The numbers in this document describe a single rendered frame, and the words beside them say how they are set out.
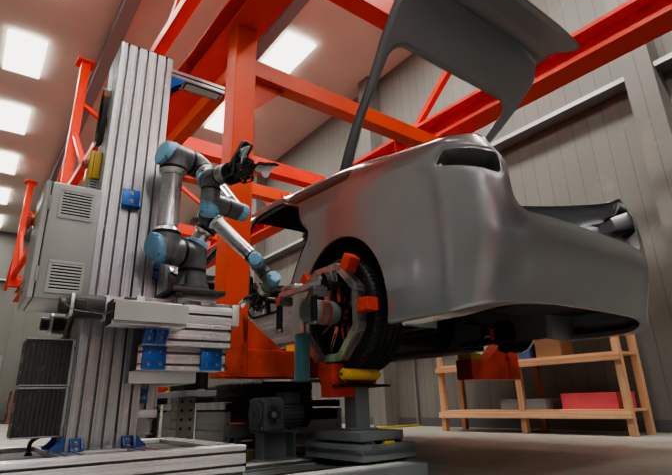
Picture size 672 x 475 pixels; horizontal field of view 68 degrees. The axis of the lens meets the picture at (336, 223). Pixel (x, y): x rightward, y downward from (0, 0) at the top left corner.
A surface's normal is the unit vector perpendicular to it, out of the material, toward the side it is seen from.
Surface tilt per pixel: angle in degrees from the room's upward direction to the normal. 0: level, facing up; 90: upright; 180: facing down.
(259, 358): 90
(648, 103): 90
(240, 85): 90
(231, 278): 90
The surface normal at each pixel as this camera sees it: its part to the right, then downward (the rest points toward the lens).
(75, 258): 0.58, -0.29
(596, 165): -0.81, -0.18
